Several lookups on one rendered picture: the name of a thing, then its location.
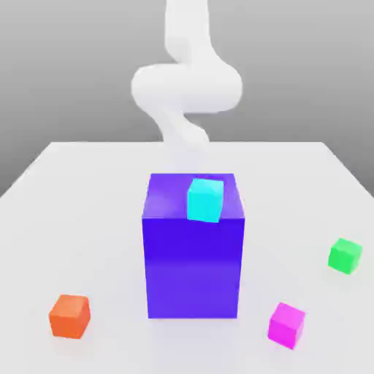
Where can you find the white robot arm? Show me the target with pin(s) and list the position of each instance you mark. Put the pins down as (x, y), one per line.
(187, 87)

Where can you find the small cyan cube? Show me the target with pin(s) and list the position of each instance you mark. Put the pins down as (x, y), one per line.
(204, 204)

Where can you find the small magenta cube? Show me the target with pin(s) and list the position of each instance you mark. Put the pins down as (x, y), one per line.
(286, 327)

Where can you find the small green cube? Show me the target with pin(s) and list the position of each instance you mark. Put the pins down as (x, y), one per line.
(344, 257)

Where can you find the small orange cube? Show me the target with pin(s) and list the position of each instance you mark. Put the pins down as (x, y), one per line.
(68, 318)

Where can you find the large purple box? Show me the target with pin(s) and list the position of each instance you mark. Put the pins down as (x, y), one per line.
(192, 268)

